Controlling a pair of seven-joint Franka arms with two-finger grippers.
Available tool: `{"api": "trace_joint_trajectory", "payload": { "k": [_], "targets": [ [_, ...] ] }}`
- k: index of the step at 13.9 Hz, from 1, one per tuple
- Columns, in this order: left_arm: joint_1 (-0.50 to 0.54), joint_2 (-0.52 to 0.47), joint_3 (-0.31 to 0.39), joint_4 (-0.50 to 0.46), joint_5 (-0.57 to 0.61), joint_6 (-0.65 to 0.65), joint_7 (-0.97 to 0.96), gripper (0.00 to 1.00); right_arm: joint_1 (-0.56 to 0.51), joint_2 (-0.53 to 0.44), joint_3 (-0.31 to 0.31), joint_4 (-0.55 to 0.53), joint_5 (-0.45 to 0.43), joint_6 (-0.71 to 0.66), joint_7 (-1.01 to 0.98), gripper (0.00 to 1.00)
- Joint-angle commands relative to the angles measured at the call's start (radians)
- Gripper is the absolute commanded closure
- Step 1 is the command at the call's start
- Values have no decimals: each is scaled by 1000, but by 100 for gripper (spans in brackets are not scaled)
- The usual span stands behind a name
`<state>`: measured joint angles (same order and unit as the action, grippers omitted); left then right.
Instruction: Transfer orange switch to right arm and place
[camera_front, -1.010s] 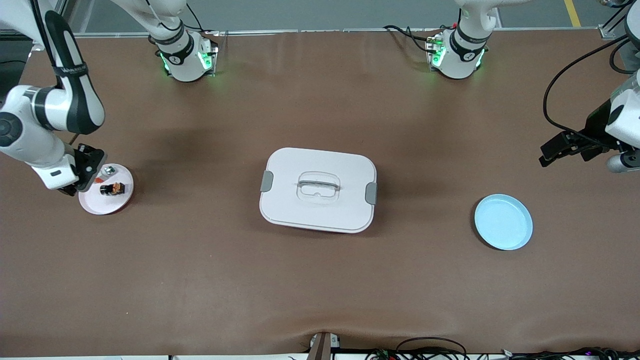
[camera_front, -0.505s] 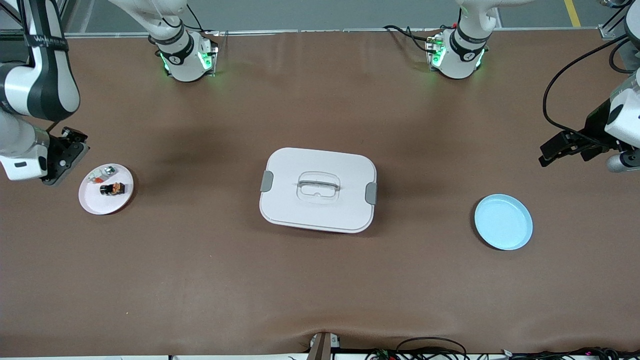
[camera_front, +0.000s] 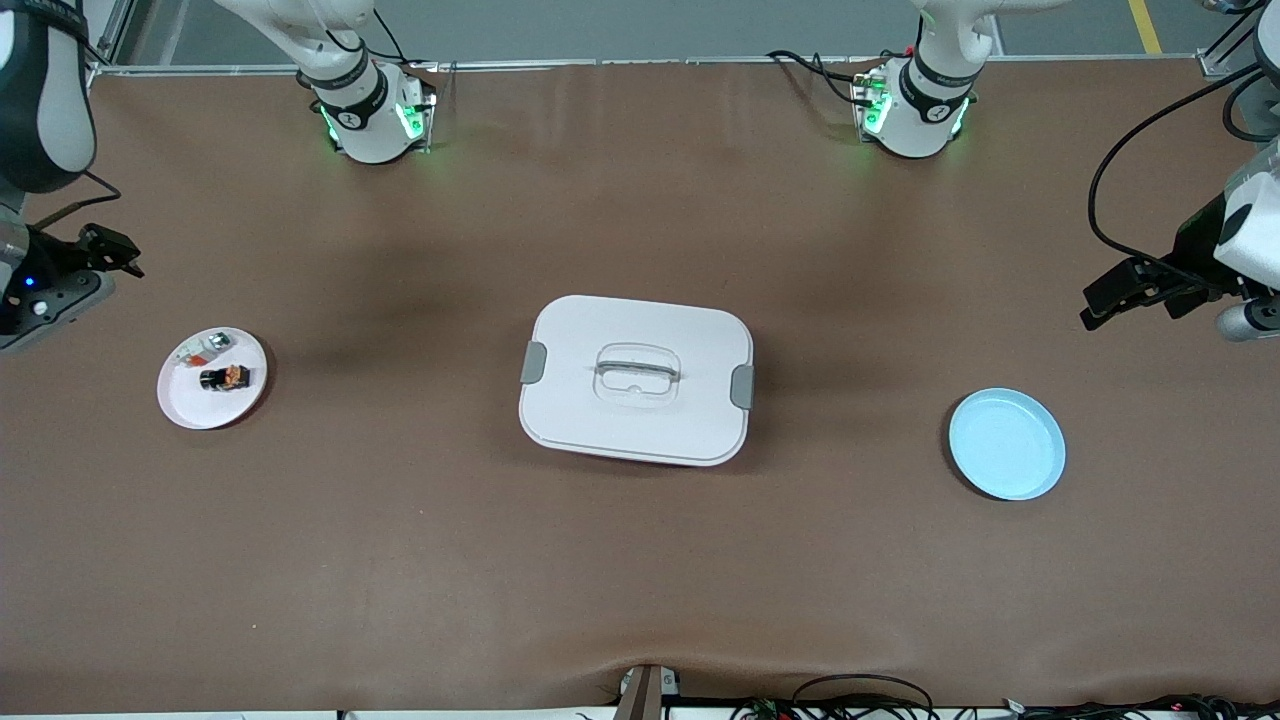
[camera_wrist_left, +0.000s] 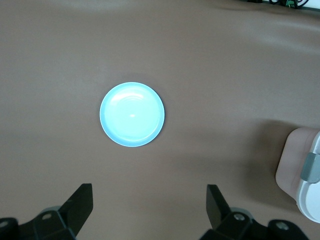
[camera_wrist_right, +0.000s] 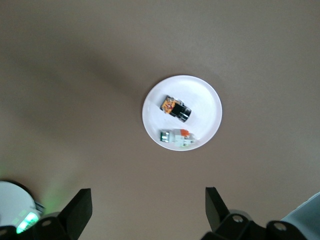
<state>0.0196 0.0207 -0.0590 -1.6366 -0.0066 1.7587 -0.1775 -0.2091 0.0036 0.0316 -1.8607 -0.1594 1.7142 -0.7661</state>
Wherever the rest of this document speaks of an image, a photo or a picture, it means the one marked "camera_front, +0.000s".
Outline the pink round plate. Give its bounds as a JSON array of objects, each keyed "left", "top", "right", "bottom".
[{"left": 156, "top": 327, "right": 269, "bottom": 431}]

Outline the light blue round plate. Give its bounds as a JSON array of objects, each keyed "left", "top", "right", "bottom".
[{"left": 948, "top": 388, "right": 1067, "bottom": 501}]

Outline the white lidded storage box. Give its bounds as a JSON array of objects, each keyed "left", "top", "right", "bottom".
[{"left": 518, "top": 294, "right": 756, "bottom": 468}]

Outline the black right arm wrist cable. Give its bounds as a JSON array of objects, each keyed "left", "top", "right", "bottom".
[{"left": 33, "top": 168, "right": 123, "bottom": 229}]

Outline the black arm wrist cable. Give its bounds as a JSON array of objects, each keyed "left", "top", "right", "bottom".
[
  {"left": 33, "top": 168, "right": 123, "bottom": 229},
  {"left": 1087, "top": 60, "right": 1280, "bottom": 293}
]

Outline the black left arm wrist cable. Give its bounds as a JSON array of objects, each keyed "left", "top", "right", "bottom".
[{"left": 1087, "top": 60, "right": 1280, "bottom": 293}]

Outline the aluminium frame profile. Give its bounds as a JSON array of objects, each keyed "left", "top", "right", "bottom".
[
  {"left": 85, "top": 0, "right": 136, "bottom": 87},
  {"left": 1198, "top": 0, "right": 1267, "bottom": 79}
]

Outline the thin black cable on arm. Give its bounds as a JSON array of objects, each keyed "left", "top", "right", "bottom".
[{"left": 310, "top": 0, "right": 413, "bottom": 67}]

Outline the black cable at arm base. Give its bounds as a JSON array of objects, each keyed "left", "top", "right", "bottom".
[{"left": 767, "top": 48, "right": 881, "bottom": 106}]

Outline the black cable bundle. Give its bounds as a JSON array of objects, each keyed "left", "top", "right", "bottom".
[{"left": 1000, "top": 693, "right": 1280, "bottom": 720}]

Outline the black looped cable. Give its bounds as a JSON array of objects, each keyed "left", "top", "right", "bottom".
[{"left": 790, "top": 674, "right": 937, "bottom": 720}]

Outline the brown camera mount bracket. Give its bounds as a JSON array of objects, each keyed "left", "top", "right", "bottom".
[{"left": 613, "top": 663, "right": 683, "bottom": 720}]

